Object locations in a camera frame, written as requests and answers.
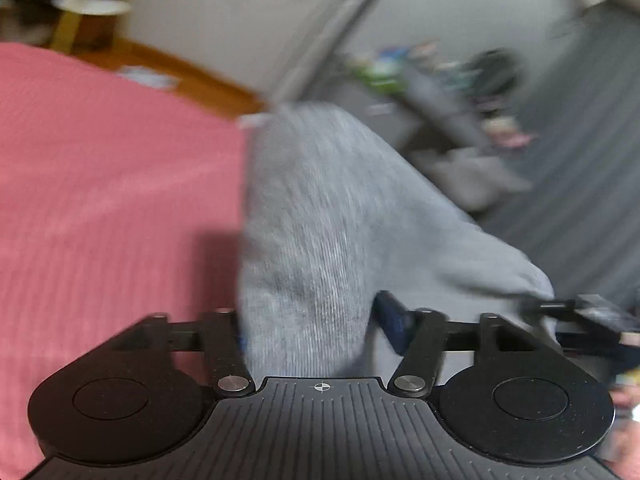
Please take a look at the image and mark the grey sweatpants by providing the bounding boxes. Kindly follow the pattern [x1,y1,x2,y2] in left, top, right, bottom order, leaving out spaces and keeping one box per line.
[238,103,554,379]

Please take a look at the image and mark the person right hand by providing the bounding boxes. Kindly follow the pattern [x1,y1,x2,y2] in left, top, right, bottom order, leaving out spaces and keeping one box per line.
[599,382,639,480]

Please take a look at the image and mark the grey curtain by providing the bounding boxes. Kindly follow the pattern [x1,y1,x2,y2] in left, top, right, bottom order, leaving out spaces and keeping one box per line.
[480,2,639,308]

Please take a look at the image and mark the white upholstered stool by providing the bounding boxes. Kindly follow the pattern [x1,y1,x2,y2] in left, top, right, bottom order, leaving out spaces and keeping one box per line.
[416,148,532,212]

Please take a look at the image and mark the pink ribbed bedspread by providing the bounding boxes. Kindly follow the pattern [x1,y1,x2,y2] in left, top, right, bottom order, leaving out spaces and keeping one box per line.
[1,44,246,479]

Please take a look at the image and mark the grey vanity desk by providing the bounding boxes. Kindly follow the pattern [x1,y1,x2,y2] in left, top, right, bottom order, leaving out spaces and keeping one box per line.
[399,58,501,156]

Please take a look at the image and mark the grey dresser cabinet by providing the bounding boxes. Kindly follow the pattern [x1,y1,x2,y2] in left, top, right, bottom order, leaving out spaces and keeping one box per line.
[339,79,452,154]

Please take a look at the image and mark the round black mirror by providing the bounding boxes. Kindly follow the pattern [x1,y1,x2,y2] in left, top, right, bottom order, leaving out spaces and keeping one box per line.
[466,49,524,100]

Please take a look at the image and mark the white standing fan column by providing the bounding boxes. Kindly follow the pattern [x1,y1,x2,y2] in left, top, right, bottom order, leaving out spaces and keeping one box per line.
[264,0,378,107]

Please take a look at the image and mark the yellow legged side table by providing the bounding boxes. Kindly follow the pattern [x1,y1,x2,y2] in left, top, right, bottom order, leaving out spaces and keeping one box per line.
[46,0,132,57]

